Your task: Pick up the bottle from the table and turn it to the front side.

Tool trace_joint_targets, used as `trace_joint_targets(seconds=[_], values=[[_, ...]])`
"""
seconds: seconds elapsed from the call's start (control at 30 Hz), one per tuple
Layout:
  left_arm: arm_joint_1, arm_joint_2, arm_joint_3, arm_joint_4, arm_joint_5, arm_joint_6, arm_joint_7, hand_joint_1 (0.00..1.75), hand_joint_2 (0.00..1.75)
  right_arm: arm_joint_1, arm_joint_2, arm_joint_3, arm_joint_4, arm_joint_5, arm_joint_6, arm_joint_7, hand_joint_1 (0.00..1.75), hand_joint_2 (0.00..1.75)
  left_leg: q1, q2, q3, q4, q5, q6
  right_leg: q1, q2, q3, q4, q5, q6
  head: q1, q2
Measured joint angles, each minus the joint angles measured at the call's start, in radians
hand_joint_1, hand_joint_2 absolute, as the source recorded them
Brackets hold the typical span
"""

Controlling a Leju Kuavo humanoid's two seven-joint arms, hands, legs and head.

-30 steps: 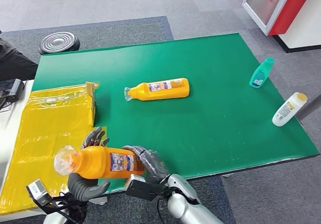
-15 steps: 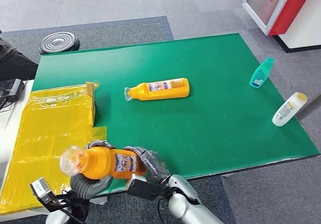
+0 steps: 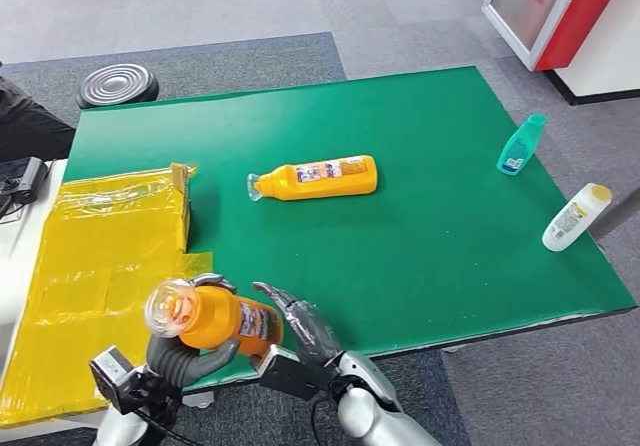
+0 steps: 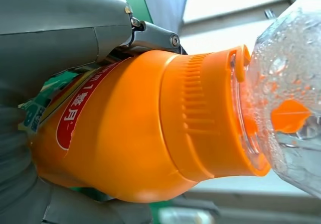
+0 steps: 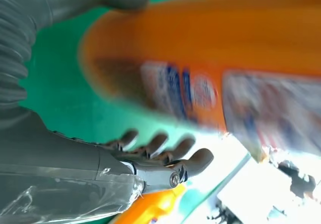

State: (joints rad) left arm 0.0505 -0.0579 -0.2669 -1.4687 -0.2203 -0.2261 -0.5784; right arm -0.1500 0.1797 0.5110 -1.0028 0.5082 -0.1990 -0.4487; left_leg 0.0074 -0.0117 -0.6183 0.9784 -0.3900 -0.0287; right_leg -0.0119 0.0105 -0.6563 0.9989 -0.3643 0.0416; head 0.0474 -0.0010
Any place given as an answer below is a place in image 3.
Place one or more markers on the yellow plastic wrapped cardboard box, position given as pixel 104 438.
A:
pixel 100 264

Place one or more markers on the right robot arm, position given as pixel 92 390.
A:
pixel 370 416

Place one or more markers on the teal translucent bottle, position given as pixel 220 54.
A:
pixel 520 146

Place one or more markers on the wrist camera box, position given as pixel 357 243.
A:
pixel 285 371
pixel 107 370

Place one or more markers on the person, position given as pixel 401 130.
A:
pixel 30 128

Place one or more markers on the white bottle with yellow cap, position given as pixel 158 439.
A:
pixel 572 219

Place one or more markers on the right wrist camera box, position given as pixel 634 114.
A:
pixel 285 371

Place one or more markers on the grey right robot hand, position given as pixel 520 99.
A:
pixel 312 330

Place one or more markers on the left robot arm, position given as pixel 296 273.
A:
pixel 118 433

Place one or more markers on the orange bottle with clear cap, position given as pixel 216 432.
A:
pixel 320 179
pixel 215 317

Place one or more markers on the black round stool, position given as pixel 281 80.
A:
pixel 118 85

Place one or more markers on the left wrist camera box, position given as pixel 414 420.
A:
pixel 107 370

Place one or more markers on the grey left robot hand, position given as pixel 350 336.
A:
pixel 175 363

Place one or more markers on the green table mat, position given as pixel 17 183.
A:
pixel 375 264

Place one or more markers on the black electronic device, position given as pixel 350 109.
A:
pixel 23 179

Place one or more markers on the red and white display stand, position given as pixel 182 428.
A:
pixel 560 12

